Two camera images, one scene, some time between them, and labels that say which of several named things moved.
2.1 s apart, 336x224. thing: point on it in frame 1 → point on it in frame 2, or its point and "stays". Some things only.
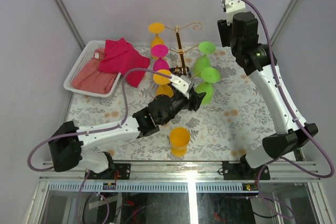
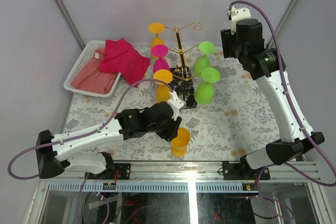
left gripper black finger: (195, 98) → (174, 131)
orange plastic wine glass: (156, 28) stays
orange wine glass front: (179, 138) stays
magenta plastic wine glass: (160, 51) stays
